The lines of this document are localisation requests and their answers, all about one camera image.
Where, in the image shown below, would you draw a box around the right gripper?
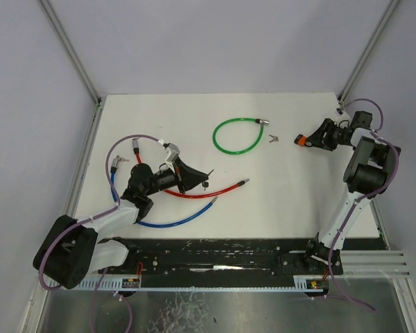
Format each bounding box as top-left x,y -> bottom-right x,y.
304,119 -> 349,152

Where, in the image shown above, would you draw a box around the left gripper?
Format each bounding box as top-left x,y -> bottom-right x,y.
146,157 -> 209,197

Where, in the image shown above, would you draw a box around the orange padlock with keys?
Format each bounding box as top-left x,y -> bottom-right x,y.
294,134 -> 311,147

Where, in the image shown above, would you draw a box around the green lock key bunch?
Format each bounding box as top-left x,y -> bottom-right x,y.
270,135 -> 279,143

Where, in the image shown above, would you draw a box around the green cable lock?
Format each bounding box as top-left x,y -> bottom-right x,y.
212,117 -> 270,155

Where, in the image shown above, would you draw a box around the black padlock keys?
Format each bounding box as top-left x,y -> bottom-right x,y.
201,169 -> 214,191

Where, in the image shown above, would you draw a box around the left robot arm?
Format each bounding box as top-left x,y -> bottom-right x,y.
33,159 -> 209,290

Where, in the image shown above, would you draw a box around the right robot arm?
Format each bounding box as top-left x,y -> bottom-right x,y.
295,111 -> 400,274

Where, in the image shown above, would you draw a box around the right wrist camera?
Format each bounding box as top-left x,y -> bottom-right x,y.
336,108 -> 350,123

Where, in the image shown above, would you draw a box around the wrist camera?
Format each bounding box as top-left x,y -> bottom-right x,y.
336,108 -> 350,123
164,143 -> 180,171

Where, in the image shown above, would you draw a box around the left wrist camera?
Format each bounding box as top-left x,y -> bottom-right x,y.
164,143 -> 180,171

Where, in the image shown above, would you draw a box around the red cable lock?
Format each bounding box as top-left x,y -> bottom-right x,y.
130,137 -> 250,200

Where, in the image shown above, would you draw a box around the blue cable lock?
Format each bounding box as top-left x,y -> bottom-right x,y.
110,155 -> 218,229

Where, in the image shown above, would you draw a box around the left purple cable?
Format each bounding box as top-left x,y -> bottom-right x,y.
37,133 -> 169,333

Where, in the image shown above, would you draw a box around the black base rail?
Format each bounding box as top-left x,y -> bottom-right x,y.
108,237 -> 341,275

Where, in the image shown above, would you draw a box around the right aluminium frame post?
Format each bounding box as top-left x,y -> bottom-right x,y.
337,0 -> 403,103

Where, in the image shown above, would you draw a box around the aluminium frame post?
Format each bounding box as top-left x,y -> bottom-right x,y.
337,0 -> 403,103
37,0 -> 102,104

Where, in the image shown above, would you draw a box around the left aluminium frame post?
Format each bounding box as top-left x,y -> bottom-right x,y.
37,0 -> 102,104

